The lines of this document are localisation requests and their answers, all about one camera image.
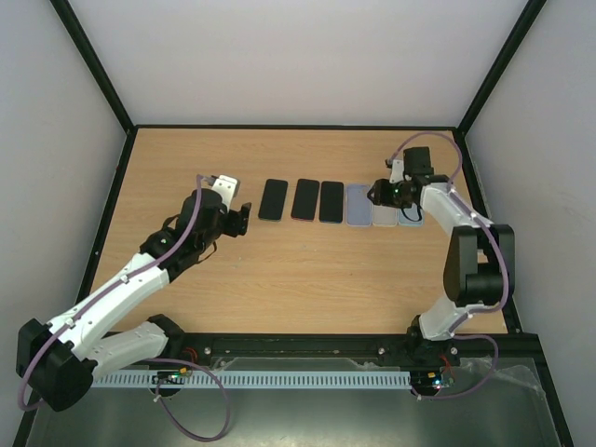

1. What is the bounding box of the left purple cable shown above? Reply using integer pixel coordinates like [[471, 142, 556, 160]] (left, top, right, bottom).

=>
[[17, 172, 232, 441]]

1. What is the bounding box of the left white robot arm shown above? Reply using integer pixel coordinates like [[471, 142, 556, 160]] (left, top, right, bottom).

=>
[[16, 188, 251, 412]]

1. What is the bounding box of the right controller board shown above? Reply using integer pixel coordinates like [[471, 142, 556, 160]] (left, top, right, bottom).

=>
[[421, 371, 454, 389]]

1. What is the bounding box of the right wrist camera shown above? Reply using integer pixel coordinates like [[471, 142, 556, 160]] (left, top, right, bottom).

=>
[[386, 158, 404, 183]]

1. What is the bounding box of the beige phone case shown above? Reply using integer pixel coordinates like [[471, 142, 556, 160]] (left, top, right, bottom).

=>
[[372, 205, 398, 227]]

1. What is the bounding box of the black phone white edge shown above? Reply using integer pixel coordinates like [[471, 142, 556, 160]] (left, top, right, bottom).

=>
[[291, 179, 320, 222]]

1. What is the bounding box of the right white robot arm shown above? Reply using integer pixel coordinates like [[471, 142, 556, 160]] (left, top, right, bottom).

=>
[[367, 146, 515, 365]]

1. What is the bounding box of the black aluminium frame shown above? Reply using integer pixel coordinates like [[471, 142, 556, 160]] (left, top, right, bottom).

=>
[[13, 0, 575, 447]]

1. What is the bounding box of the dark blue phone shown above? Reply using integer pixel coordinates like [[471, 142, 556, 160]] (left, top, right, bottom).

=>
[[318, 181, 345, 224]]

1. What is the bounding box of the lilac phone case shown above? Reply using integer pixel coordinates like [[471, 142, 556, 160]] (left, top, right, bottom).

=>
[[345, 183, 373, 227]]

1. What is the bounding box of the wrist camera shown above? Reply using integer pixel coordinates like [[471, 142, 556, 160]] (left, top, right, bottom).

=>
[[386, 158, 404, 183], [207, 175, 240, 210]]

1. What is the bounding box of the white slotted cable duct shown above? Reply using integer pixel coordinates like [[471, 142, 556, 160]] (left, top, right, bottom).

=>
[[92, 370, 411, 390]]

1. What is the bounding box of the black mounting rail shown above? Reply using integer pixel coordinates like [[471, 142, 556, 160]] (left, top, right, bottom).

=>
[[161, 332, 460, 369]]

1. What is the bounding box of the left controller board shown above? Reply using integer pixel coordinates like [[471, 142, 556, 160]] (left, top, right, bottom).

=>
[[151, 368, 193, 386]]

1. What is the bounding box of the controller board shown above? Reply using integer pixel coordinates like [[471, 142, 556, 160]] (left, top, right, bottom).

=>
[[421, 371, 454, 389], [151, 368, 193, 386]]

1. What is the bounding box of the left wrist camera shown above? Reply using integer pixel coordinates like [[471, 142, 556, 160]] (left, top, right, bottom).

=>
[[207, 175, 240, 210]]

